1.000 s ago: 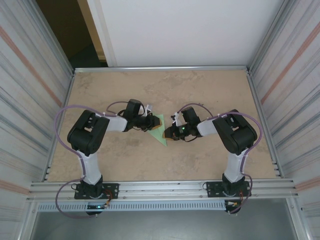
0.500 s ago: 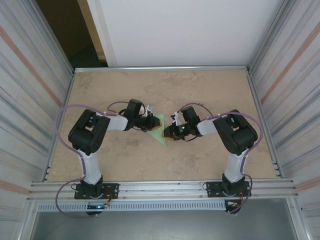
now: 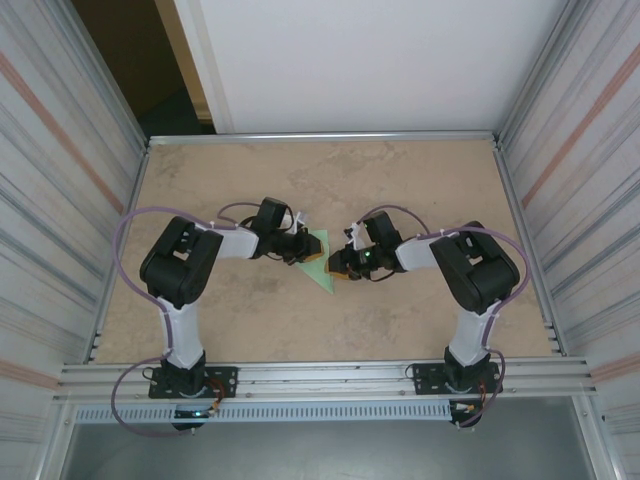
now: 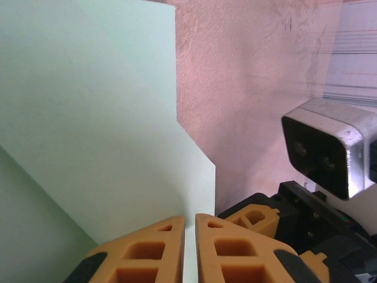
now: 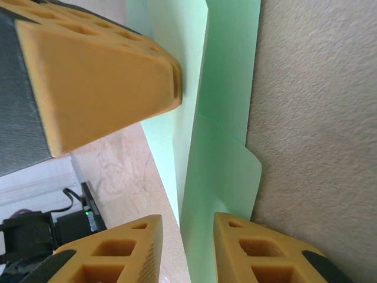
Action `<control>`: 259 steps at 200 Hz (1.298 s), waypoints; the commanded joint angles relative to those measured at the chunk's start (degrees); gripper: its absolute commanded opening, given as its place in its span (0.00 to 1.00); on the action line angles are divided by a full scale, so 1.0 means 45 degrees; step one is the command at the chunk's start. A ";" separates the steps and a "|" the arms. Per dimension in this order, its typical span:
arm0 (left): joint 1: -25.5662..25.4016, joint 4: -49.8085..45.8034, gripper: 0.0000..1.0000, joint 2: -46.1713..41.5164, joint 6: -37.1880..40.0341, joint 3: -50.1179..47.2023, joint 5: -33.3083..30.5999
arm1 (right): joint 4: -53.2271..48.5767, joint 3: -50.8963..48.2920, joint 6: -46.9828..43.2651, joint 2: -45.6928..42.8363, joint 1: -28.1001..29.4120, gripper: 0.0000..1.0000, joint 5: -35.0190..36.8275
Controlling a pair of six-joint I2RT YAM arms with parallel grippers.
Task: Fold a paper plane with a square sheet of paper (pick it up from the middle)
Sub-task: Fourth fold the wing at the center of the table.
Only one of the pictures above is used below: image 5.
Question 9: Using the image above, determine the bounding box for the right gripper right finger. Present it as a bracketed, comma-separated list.
[212, 212, 354, 283]

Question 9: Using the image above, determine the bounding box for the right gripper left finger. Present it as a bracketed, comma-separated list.
[17, 214, 164, 283]

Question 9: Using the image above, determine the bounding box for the green paper sheet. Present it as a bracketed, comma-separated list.
[126, 0, 263, 283]

